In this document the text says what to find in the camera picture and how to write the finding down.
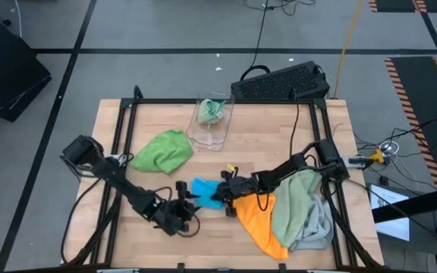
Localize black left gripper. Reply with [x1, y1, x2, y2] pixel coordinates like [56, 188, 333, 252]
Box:
[152, 180, 202, 237]

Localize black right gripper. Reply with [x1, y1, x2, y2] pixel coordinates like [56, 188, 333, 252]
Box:
[210, 170, 261, 218]

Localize blue microfiber towel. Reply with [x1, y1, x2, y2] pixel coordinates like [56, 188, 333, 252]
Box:
[190, 177, 227, 210]

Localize bright green microfiber towel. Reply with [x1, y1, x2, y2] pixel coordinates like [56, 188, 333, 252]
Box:
[129, 129, 194, 175]

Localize clear plastic bin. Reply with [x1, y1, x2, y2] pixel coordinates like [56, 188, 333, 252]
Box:
[185, 92, 236, 152]

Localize sage green microfiber towel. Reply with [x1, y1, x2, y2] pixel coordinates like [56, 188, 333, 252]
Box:
[197, 98, 227, 125]
[271, 168, 322, 249]

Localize orange microfiber towel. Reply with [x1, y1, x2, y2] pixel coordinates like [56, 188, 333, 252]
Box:
[232, 192, 290, 261]

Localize grey microfiber towel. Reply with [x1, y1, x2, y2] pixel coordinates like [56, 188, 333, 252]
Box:
[289, 193, 334, 251]

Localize yellow plug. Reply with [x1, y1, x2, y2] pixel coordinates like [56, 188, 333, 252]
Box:
[369, 149, 385, 164]

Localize white printed sheet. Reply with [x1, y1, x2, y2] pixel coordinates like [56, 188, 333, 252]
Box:
[369, 184, 411, 242]

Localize black beam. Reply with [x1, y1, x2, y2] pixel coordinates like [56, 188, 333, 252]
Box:
[372, 184, 437, 224]

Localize black hazard-striped floor mat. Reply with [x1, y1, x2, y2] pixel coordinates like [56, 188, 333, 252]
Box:
[384, 55, 437, 190]
[368, 0, 437, 13]

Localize large black case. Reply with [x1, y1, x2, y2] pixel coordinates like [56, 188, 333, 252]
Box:
[0, 20, 52, 123]

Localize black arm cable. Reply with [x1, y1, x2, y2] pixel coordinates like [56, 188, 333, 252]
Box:
[288, 96, 301, 158]

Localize black aluminium table frame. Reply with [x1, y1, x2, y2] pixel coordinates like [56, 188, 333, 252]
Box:
[66, 85, 385, 272]

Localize black hanging cable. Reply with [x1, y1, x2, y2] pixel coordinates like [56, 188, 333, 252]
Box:
[249, 0, 271, 70]

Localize white coiled cable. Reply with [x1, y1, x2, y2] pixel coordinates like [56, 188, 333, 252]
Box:
[379, 140, 400, 152]

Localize yellow cable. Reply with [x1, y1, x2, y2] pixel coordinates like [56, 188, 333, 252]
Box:
[332, 0, 366, 99]

